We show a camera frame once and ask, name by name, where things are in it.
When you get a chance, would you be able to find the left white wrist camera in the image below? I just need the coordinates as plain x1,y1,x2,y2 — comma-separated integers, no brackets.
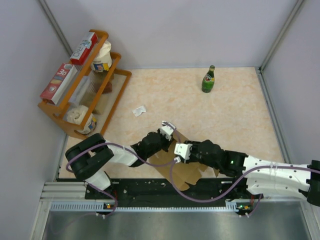
159,120,177,141

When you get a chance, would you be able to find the red white box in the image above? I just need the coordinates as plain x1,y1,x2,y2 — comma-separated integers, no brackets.
70,31,98,66
40,63,78,105

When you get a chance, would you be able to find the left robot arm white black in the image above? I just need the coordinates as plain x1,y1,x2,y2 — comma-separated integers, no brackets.
65,126,174,199

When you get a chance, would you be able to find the green glass bottle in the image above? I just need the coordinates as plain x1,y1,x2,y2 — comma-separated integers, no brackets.
201,65,215,93

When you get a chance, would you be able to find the white paper bag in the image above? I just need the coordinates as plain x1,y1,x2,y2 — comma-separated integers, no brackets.
66,105,97,135
90,40,112,72

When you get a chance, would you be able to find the white paper bag upper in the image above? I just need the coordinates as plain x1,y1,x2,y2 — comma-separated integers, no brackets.
90,40,112,72

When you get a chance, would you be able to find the red white box lower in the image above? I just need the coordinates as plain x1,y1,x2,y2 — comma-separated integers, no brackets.
40,63,78,105

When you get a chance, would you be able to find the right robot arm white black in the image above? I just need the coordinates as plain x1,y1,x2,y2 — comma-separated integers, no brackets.
174,139,320,206

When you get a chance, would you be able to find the white paper bag lower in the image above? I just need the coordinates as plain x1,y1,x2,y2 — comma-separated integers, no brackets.
66,105,97,135

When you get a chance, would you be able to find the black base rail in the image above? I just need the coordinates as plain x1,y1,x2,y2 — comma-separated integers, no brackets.
83,177,265,208

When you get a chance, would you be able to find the orange wooden shelf rack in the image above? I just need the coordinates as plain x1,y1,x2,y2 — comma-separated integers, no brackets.
38,29,132,140

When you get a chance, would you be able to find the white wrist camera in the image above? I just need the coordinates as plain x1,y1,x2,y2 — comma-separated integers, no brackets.
174,143,192,164
159,120,177,141

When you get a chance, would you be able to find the red white box upper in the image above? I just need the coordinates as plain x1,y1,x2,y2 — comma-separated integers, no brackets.
70,31,98,66

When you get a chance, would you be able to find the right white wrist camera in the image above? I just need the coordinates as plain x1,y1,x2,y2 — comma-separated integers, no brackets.
174,143,192,164

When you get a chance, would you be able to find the small clear plastic bag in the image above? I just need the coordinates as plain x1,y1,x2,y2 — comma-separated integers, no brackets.
132,105,147,117

